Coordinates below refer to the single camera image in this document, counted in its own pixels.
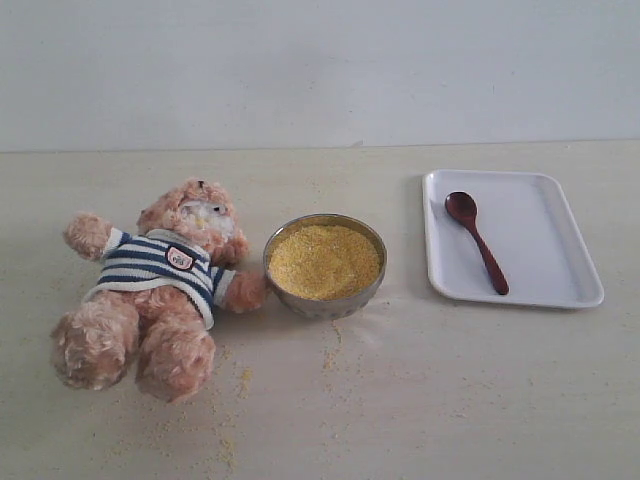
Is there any dark red wooden spoon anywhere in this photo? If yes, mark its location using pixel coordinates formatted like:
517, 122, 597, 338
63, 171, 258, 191
444, 191, 510, 296

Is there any tan teddy bear striped sweater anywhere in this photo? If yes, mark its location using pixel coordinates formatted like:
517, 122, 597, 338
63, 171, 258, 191
51, 179, 268, 403

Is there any steel bowl of yellow millet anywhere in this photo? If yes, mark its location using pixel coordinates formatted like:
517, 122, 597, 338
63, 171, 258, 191
263, 214, 387, 320

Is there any white rectangular plastic tray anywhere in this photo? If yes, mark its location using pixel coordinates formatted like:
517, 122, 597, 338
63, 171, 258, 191
422, 169, 604, 309

